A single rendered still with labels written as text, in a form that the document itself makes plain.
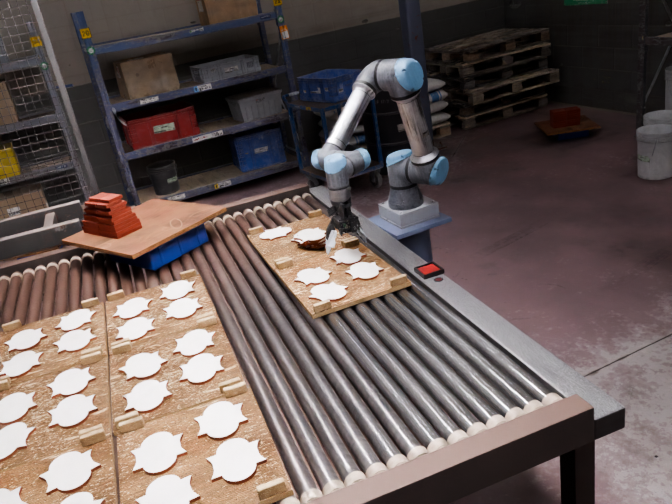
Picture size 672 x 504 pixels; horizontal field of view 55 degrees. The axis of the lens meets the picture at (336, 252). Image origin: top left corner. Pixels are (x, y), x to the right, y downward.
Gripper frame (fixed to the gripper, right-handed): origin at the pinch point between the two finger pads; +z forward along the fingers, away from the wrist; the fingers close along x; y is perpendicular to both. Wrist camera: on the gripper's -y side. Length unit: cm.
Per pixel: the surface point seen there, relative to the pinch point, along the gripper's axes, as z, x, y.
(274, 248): 5.0, -19.6, -28.6
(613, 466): 96, 74, 56
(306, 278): 2.7, -18.8, 7.6
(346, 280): 3.3, -7.6, 16.6
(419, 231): 12.7, 39.7, -19.6
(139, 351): 3, -78, 18
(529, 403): 2, 3, 101
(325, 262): 4.0, -8.1, -2.0
